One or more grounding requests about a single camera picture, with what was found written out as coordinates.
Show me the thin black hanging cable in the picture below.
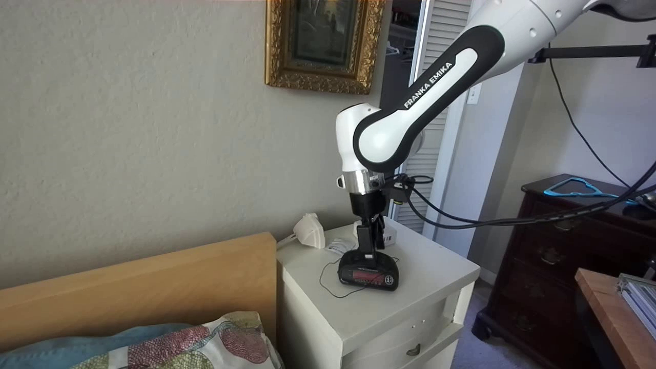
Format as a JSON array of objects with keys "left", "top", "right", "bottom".
[{"left": 545, "top": 58, "right": 656, "bottom": 206}]

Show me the thin black antenna wire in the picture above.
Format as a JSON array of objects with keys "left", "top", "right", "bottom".
[{"left": 318, "top": 253, "right": 364, "bottom": 301}]

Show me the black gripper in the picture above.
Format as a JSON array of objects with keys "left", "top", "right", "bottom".
[{"left": 348, "top": 191, "right": 389, "bottom": 261}]

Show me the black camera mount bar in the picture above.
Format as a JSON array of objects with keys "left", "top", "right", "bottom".
[{"left": 528, "top": 41, "right": 656, "bottom": 70}]

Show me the blue cable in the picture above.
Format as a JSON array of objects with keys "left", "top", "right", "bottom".
[{"left": 540, "top": 174, "right": 641, "bottom": 204}]

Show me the white nightstand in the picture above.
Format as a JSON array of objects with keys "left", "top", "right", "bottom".
[{"left": 275, "top": 214, "right": 482, "bottom": 369}]

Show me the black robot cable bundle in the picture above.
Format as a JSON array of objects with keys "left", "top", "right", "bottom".
[{"left": 392, "top": 159, "right": 656, "bottom": 232}]

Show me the dark wooden dresser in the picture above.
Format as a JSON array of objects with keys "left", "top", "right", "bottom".
[{"left": 471, "top": 172, "right": 656, "bottom": 369}]

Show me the grey book stack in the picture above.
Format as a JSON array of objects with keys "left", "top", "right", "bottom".
[{"left": 617, "top": 273, "right": 656, "bottom": 339}]

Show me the black alarm clock radio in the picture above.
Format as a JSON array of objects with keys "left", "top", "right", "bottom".
[{"left": 336, "top": 248, "right": 401, "bottom": 293}]

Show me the white louvered closet door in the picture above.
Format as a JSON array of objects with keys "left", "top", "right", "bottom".
[{"left": 387, "top": 0, "right": 479, "bottom": 237}]

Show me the gold framed picture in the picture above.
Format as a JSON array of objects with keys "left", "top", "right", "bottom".
[{"left": 261, "top": 0, "right": 387, "bottom": 96}]

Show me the wooden desk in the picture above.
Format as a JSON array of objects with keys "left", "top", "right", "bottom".
[{"left": 571, "top": 267, "right": 656, "bottom": 369}]

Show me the light wooden headboard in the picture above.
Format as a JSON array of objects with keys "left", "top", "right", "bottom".
[{"left": 0, "top": 232, "right": 279, "bottom": 355}]

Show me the blue pillow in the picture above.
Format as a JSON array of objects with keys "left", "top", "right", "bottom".
[{"left": 0, "top": 321, "right": 186, "bottom": 369}]

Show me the white plastic box device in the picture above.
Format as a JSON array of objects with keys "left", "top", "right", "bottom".
[{"left": 290, "top": 210, "right": 327, "bottom": 250}]

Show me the floral bedspread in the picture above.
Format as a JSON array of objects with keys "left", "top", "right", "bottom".
[{"left": 70, "top": 312, "right": 285, "bottom": 369}]

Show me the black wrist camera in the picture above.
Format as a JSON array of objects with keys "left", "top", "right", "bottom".
[{"left": 381, "top": 172, "right": 415, "bottom": 202}]

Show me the small black device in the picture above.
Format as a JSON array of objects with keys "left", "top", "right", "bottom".
[{"left": 621, "top": 193, "right": 656, "bottom": 220}]

